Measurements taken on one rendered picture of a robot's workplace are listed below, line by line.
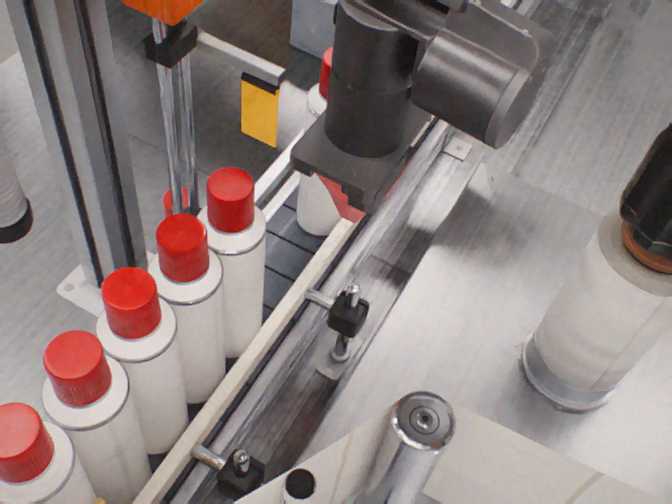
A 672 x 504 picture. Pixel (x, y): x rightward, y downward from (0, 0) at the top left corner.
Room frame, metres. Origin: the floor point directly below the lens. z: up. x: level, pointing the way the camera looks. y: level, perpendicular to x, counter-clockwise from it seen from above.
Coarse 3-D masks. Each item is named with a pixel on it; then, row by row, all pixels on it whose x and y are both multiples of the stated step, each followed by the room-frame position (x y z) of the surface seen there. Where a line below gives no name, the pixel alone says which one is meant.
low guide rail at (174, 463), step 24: (504, 0) 0.87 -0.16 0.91; (336, 240) 0.44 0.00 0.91; (312, 264) 0.41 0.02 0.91; (288, 312) 0.35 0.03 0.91; (264, 336) 0.32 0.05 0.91; (240, 360) 0.30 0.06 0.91; (240, 384) 0.28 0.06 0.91; (216, 408) 0.25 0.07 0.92; (192, 432) 0.23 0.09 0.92; (168, 456) 0.21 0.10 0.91; (168, 480) 0.19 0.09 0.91
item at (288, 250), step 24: (432, 120) 0.67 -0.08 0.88; (288, 216) 0.49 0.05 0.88; (288, 240) 0.46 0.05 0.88; (312, 240) 0.46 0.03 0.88; (288, 264) 0.43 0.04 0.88; (336, 264) 0.46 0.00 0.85; (264, 288) 0.39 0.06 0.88; (288, 288) 0.40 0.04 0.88; (312, 288) 0.40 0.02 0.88; (264, 312) 0.37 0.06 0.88; (264, 360) 0.32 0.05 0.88; (192, 408) 0.26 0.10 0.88; (216, 432) 0.25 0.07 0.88
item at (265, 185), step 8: (288, 152) 0.50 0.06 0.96; (280, 160) 0.48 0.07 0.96; (288, 160) 0.49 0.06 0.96; (272, 168) 0.47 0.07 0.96; (280, 168) 0.47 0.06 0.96; (288, 168) 0.48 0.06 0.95; (264, 176) 0.46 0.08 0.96; (272, 176) 0.46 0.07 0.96; (280, 176) 0.47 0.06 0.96; (256, 184) 0.45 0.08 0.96; (264, 184) 0.45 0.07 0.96; (272, 184) 0.46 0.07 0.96; (256, 192) 0.44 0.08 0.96; (264, 192) 0.44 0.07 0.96; (256, 200) 0.43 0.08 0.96
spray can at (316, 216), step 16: (320, 80) 0.48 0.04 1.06; (320, 96) 0.48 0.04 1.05; (320, 112) 0.47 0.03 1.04; (304, 128) 0.48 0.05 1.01; (304, 176) 0.47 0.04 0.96; (304, 192) 0.47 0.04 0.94; (320, 192) 0.46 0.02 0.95; (304, 208) 0.47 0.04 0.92; (320, 208) 0.46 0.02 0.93; (304, 224) 0.47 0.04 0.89; (320, 224) 0.46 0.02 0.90; (336, 224) 0.47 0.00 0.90
